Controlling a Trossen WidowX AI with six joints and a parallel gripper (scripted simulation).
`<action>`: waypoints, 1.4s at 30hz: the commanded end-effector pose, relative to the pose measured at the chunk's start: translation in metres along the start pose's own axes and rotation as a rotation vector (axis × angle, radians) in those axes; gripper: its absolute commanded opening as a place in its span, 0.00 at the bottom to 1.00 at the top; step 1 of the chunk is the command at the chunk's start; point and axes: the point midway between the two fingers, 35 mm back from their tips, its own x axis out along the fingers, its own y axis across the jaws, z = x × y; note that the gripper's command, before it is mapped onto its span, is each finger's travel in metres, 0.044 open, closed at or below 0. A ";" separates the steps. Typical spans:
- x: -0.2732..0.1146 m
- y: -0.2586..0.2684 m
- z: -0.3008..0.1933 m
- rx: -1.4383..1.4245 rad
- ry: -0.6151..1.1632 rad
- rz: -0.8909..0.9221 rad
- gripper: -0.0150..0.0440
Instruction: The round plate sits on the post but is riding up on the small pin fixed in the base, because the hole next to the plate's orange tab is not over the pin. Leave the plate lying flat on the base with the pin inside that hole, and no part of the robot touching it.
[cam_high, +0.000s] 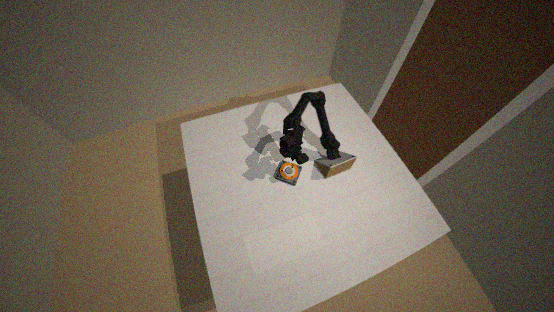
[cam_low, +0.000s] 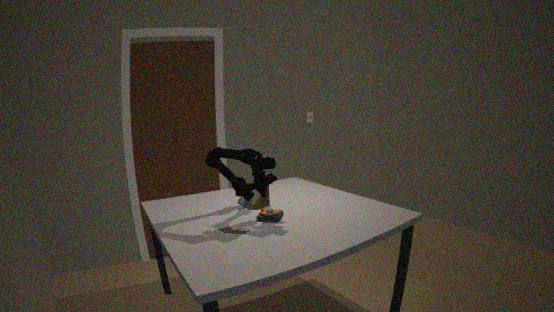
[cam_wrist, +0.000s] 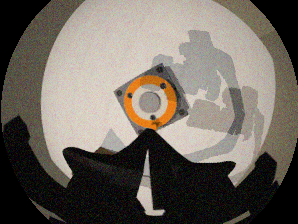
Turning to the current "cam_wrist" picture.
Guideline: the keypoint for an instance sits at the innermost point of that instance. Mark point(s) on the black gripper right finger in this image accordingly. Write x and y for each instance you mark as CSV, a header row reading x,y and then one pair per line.
x,y
171,173

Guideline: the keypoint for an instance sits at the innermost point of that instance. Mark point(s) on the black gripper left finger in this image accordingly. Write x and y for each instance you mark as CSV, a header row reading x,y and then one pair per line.
x,y
121,170

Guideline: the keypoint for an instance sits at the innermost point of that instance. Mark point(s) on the orange round plate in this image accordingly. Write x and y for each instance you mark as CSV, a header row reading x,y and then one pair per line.
x,y
168,102

